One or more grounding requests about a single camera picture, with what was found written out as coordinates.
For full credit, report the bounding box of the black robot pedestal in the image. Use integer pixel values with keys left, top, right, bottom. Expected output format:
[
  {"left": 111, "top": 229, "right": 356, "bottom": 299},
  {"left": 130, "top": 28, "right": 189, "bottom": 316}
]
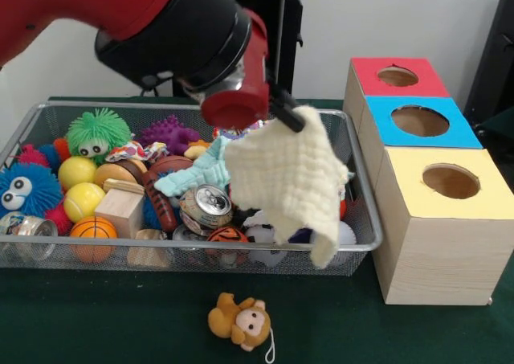
[{"left": 170, "top": 0, "right": 324, "bottom": 99}]

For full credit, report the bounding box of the crushed beige drink can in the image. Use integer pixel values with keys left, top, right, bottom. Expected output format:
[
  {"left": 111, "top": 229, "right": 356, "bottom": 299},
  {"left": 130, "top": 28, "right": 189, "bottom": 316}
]
[{"left": 178, "top": 183, "right": 235, "bottom": 231}]

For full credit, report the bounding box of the toy hamburger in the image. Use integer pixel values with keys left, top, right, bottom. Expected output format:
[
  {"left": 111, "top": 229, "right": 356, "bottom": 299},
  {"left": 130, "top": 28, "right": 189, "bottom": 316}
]
[{"left": 94, "top": 158, "right": 149, "bottom": 188}]

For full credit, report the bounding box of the dark green side table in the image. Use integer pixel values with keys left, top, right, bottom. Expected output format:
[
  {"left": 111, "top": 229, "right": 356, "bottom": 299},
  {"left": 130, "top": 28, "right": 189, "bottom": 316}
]
[{"left": 475, "top": 108, "right": 514, "bottom": 168}]

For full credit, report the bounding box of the purple spiky toy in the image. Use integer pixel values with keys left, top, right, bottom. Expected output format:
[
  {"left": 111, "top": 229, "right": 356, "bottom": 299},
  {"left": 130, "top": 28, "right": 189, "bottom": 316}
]
[{"left": 138, "top": 116, "right": 202, "bottom": 156}]

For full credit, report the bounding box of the wooden cube block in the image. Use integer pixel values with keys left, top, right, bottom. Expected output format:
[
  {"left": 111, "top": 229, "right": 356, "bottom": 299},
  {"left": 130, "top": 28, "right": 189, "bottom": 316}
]
[{"left": 94, "top": 187, "right": 145, "bottom": 239}]

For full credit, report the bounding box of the green spiky puffer toy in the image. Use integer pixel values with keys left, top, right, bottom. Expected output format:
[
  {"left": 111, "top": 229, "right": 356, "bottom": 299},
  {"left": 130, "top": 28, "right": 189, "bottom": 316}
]
[{"left": 66, "top": 107, "right": 133, "bottom": 166}]

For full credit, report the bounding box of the plain yellow ball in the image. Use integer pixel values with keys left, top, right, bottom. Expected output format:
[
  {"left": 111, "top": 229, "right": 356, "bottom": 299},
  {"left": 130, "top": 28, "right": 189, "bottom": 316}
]
[{"left": 58, "top": 156, "right": 98, "bottom": 191}]

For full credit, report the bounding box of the silver can with blue label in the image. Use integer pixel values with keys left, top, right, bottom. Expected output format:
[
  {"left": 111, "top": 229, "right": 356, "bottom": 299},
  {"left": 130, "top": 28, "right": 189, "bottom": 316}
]
[{"left": 0, "top": 211, "right": 59, "bottom": 260}]

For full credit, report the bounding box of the blue spiky puffer toy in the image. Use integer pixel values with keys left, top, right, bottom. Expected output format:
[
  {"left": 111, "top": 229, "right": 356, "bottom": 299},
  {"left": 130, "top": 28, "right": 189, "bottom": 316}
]
[{"left": 0, "top": 162, "right": 65, "bottom": 219}]

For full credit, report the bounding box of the mint green cloth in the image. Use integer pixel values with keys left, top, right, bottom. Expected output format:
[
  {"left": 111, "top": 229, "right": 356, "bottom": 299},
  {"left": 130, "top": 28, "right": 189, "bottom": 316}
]
[{"left": 154, "top": 137, "right": 234, "bottom": 198}]

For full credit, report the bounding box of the shallow mesh bin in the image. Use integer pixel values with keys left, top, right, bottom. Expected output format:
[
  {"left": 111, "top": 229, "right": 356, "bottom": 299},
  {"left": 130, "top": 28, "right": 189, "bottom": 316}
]
[{"left": 0, "top": 100, "right": 383, "bottom": 279}]

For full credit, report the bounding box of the orange toy basketball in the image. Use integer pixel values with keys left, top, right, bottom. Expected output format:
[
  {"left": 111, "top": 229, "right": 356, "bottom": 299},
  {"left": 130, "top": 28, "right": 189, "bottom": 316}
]
[{"left": 69, "top": 216, "right": 119, "bottom": 263}]

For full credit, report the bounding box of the yellow tennis ball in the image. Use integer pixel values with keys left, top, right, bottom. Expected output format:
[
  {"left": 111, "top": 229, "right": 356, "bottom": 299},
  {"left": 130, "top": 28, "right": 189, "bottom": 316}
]
[{"left": 63, "top": 182, "right": 106, "bottom": 223}]

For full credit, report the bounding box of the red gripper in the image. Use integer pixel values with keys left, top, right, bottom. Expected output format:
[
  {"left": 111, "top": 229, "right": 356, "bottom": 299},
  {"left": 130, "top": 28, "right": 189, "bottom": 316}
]
[{"left": 200, "top": 10, "right": 306, "bottom": 134}]

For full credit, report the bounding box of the brown plush monkey toy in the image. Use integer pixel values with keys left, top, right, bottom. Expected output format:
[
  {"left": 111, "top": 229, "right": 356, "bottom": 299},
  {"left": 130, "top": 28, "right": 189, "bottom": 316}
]
[{"left": 207, "top": 292, "right": 278, "bottom": 362}]

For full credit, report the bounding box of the wooden box with three holes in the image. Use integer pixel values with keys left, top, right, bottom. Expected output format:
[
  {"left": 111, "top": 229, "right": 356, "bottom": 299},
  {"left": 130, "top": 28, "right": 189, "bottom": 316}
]
[{"left": 343, "top": 57, "right": 514, "bottom": 305}]

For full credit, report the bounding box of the cream knitted cloth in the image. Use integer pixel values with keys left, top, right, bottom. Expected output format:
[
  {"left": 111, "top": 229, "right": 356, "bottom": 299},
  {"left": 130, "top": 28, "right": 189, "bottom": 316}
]
[{"left": 223, "top": 104, "right": 349, "bottom": 269}]

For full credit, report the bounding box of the brown toy hot dog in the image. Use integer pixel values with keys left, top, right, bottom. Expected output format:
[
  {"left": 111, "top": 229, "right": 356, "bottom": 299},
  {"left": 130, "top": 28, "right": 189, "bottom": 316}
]
[{"left": 142, "top": 170, "right": 179, "bottom": 232}]

